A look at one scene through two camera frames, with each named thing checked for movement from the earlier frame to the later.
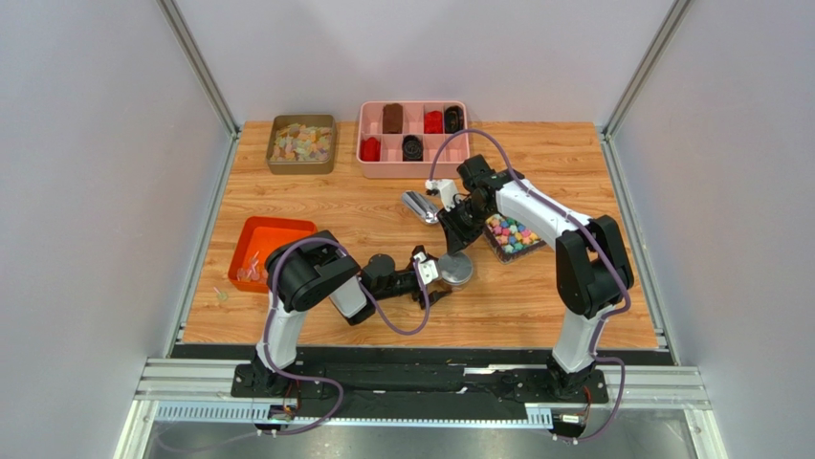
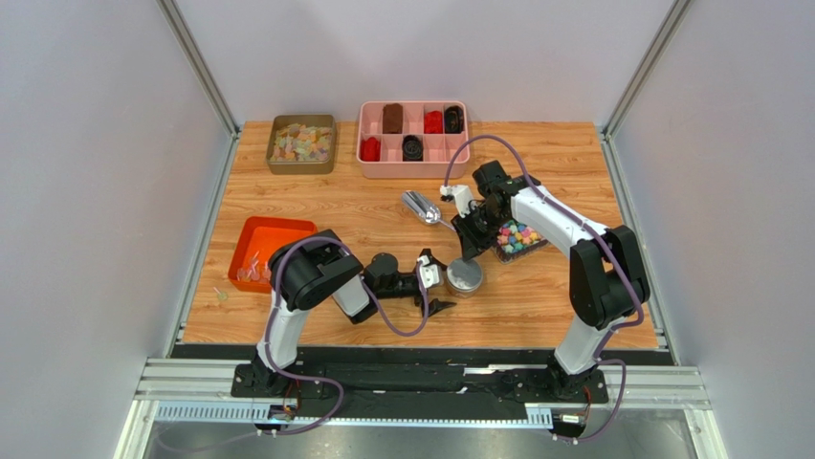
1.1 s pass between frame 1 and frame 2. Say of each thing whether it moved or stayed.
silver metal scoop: stayed
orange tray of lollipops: stayed
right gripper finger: moved
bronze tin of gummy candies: stayed
